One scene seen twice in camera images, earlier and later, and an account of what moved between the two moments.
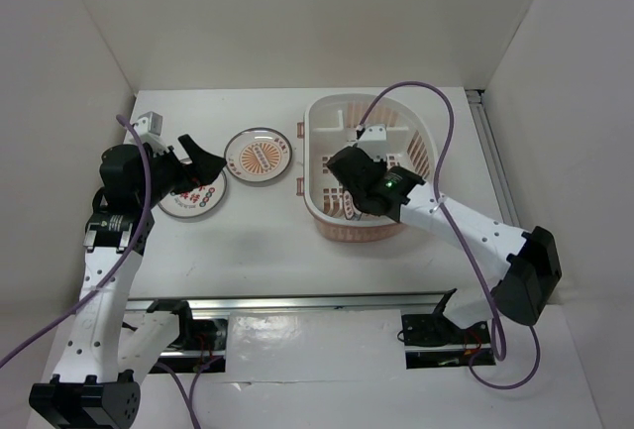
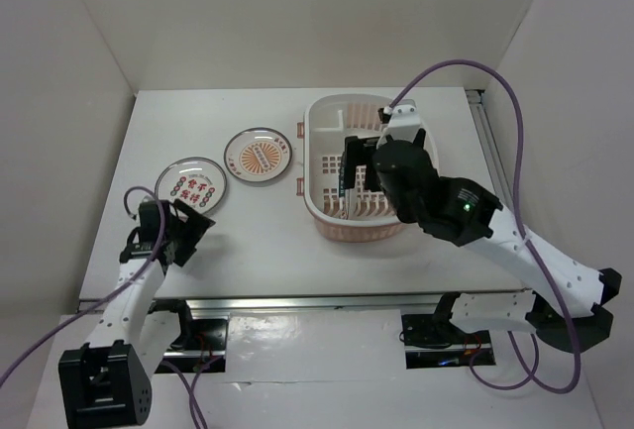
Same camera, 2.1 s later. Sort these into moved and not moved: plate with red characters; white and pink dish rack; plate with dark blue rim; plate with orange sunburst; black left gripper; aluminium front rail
Moved: plate with dark blue rim; black left gripper
Not moved: aluminium front rail; plate with red characters; white and pink dish rack; plate with orange sunburst
